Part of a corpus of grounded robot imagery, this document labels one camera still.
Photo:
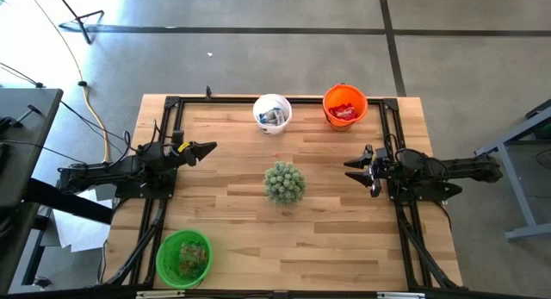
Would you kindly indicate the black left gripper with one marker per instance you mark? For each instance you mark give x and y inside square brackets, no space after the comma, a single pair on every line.
[176,154]

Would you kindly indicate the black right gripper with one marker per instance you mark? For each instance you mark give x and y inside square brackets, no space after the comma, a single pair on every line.
[383,170]

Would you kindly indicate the red Skittles bag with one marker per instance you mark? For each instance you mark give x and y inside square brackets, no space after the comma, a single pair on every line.
[344,113]
[333,108]

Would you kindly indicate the green plastic bucket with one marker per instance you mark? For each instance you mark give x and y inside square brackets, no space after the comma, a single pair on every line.
[170,258]

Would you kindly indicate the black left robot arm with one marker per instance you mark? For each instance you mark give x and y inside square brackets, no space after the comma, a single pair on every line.
[107,172]

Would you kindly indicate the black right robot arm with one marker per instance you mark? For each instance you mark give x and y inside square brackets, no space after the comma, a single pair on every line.
[456,170]

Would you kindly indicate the orange plastic bucket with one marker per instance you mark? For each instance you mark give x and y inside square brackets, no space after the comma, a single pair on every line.
[344,96]

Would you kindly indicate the green potted artificial plant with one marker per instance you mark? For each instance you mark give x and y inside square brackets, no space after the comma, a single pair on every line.
[284,183]

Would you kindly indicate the white plastic bucket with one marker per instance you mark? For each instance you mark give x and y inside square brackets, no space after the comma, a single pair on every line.
[271,101]

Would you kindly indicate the black desk beam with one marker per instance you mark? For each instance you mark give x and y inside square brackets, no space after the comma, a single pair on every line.
[69,201]

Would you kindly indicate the white paper sheets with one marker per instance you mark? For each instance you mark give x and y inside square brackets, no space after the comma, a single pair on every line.
[77,234]

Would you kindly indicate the black stand base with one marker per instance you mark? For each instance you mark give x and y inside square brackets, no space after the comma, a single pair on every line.
[79,26]

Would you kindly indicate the dark gray desk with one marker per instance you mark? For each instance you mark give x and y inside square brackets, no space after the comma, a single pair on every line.
[21,170]

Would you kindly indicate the black clamp tool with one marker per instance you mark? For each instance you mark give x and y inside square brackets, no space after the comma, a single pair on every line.
[8,123]

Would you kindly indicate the black frame clamp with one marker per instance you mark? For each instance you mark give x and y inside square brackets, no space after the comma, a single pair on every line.
[208,92]

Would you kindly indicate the white table bracket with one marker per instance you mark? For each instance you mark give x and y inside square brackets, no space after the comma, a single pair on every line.
[159,294]
[400,295]

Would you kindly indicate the blue-gray table frame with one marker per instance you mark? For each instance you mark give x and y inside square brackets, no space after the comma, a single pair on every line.
[516,185]

